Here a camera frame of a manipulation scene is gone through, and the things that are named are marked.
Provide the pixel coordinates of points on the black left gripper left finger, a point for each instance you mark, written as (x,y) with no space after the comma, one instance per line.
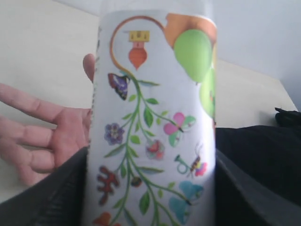
(57,200)

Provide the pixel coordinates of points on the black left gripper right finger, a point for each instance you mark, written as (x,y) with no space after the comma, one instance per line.
(274,209)

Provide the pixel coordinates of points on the floral label clear bottle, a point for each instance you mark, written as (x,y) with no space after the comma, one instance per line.
(151,157)

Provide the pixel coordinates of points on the forearm in black sleeve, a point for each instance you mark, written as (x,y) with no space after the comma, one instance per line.
(269,154)

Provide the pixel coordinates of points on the person's open bare hand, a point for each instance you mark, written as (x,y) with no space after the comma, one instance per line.
(37,151)

